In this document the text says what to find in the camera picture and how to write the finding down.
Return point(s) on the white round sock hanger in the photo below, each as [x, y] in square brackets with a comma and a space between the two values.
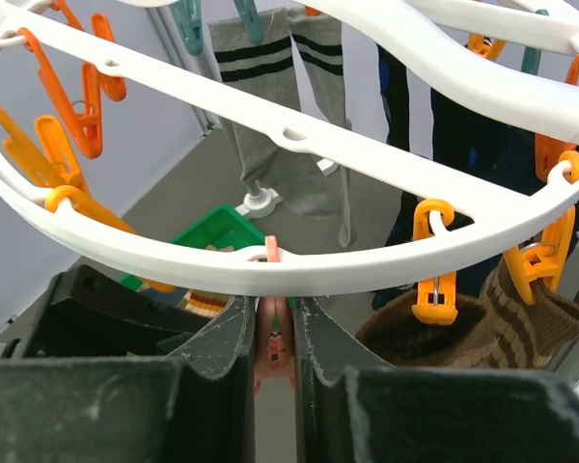
[415, 31]

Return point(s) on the brown striped sock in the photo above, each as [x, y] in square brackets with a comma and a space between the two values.
[527, 335]
[395, 335]

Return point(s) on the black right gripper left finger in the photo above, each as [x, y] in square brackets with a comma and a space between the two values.
[193, 405]

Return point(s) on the green plastic bin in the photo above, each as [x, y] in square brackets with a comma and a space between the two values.
[223, 227]

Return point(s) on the white drying rack stand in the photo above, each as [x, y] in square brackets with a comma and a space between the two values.
[253, 53]

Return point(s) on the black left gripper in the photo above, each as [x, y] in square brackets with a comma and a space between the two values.
[87, 314]

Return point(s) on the grey striped sock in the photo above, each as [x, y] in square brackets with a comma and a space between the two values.
[316, 42]

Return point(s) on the pink clip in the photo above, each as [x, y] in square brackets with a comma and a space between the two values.
[274, 355]

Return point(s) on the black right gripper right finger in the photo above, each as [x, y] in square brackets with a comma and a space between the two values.
[353, 407]

